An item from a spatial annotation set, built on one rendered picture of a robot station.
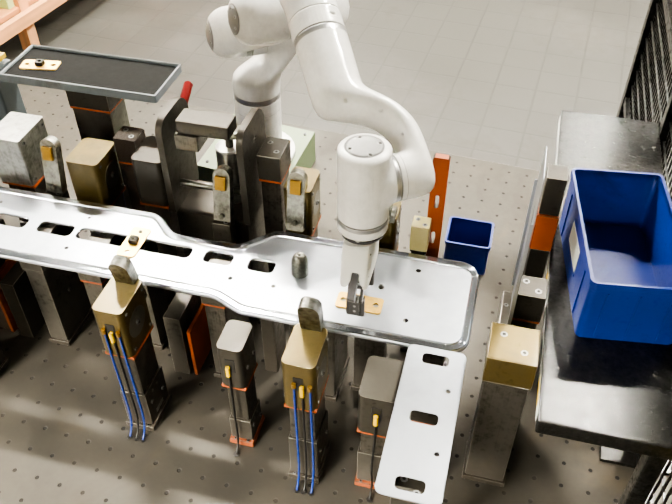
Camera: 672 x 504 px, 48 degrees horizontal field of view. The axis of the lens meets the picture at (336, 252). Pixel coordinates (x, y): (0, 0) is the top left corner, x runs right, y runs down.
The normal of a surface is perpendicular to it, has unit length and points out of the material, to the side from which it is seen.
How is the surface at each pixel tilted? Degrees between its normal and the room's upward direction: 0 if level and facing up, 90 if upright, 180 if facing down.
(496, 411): 90
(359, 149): 2
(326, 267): 0
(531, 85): 0
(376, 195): 90
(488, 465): 90
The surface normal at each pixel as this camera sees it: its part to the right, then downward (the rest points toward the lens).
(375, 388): 0.00, -0.73
